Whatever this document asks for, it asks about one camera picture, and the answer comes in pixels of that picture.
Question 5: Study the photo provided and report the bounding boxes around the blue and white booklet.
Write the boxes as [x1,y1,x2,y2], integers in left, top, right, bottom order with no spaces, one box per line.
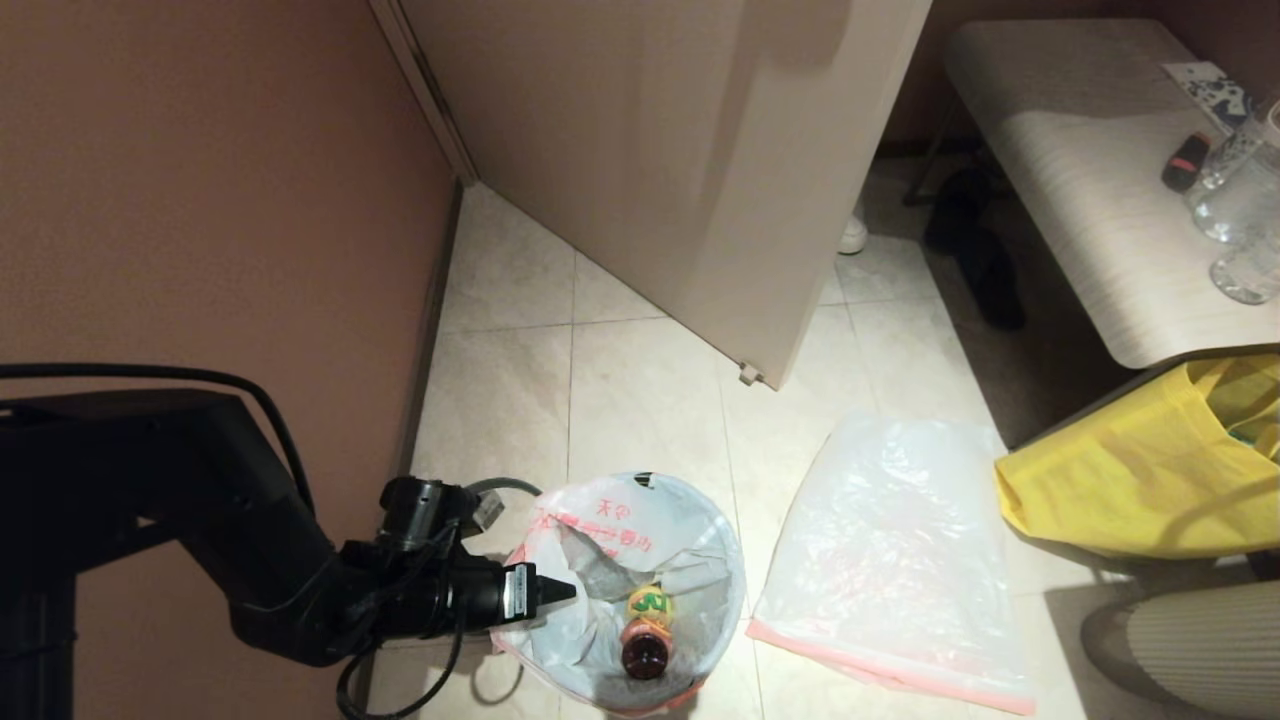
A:
[1162,62,1256,133]

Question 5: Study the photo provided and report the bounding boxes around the white shoe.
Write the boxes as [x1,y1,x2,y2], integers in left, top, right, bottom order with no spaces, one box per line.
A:
[838,195,869,256]

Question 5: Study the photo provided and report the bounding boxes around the black slipper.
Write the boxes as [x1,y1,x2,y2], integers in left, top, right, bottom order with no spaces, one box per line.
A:
[952,228,1027,333]
[923,168,993,251]

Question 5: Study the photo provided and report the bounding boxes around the beige door frame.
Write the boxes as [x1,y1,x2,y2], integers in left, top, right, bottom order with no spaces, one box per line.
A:
[368,0,479,188]

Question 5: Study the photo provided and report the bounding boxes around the white wood-grain table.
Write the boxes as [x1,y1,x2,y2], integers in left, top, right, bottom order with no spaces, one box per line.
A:
[903,18,1280,371]

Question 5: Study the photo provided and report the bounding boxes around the clear pink-edged new trash bag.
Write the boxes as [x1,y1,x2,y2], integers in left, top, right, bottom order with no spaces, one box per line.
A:
[747,415,1036,716]

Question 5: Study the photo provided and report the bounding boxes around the brown bottle yellow-green label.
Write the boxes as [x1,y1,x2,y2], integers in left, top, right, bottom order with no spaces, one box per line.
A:
[620,585,676,681]

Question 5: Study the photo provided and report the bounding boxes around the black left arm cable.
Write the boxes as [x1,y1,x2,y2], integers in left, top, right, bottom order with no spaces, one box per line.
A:
[0,362,466,720]

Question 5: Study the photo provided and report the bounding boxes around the beige door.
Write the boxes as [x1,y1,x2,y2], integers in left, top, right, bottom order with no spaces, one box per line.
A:
[398,0,933,391]

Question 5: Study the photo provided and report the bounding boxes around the grey bin ring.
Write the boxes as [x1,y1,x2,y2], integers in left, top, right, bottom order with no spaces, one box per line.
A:
[465,477,546,501]

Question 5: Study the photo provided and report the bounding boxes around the clear drinking glass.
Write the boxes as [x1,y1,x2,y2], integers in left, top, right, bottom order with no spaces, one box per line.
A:
[1210,228,1280,306]

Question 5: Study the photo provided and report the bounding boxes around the white red-printed used trash bag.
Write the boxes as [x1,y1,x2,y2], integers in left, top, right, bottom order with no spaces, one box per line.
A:
[490,472,748,716]

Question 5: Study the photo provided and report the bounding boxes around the cream ribbed pedestal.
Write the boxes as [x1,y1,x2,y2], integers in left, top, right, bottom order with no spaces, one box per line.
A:
[1125,580,1280,720]

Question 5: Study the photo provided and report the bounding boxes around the yellow fabric tote bag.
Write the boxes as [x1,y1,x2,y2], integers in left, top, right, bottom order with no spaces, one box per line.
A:
[993,355,1280,561]

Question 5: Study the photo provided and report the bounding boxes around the clear glass cups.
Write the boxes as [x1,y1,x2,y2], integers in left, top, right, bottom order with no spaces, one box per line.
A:
[1185,98,1280,244]

